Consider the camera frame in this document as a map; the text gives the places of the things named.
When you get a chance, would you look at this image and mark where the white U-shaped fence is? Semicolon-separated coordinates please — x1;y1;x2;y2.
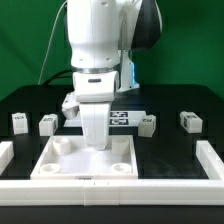
0;141;224;206

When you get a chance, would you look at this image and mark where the white square tabletop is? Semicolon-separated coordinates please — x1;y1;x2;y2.
30;135;138;180

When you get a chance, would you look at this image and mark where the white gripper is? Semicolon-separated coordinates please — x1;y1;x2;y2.
73;71;119;148

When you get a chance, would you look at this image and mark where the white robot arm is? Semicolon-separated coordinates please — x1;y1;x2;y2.
67;0;162;149

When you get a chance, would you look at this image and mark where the white AprilTag base sheet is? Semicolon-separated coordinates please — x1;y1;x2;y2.
64;111;146;127

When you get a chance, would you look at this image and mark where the black cable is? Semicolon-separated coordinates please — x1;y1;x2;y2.
43;69;74;87

